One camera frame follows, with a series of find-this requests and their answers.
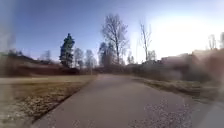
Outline row of distant trees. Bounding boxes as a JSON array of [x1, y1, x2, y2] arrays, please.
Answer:
[[39, 41, 158, 68]]

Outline tall bare tree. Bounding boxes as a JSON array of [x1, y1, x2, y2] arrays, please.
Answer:
[[100, 13, 130, 66]]

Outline grey asphalt path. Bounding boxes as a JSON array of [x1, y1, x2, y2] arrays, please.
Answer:
[[29, 73, 224, 128]]

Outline thin bare tree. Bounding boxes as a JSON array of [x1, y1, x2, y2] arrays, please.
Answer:
[[139, 21, 154, 63]]

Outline dark conifer tree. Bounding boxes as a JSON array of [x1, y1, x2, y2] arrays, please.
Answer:
[[58, 32, 76, 69]]

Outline dry grass verge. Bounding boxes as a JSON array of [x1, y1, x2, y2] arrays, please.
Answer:
[[128, 75, 224, 104]]

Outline brown bushes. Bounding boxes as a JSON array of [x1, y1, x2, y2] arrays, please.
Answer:
[[126, 49, 224, 84]]

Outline dark hedge bank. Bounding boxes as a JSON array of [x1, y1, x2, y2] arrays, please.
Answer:
[[0, 49, 98, 77]]

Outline dry grass field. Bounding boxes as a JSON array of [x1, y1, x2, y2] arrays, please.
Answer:
[[0, 75, 98, 128]]

